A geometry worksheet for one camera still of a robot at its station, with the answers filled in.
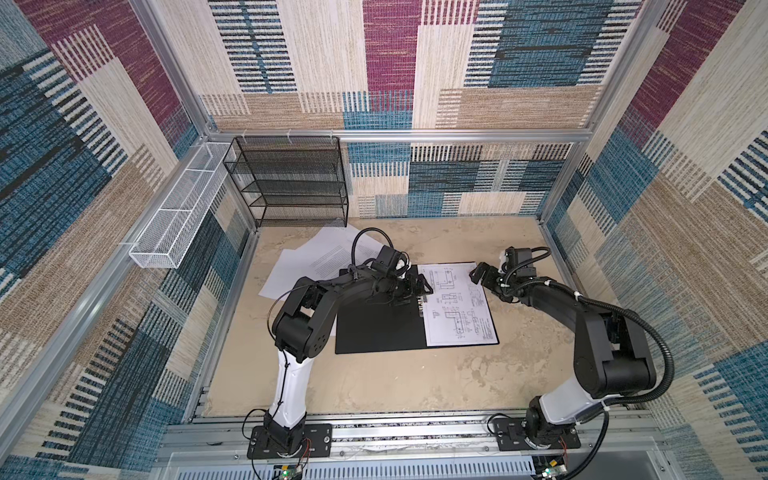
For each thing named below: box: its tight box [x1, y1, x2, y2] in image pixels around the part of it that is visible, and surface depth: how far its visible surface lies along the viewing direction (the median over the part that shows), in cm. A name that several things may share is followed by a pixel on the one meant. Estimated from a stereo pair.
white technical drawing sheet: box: [417, 263, 499, 347], surface depth 96 cm
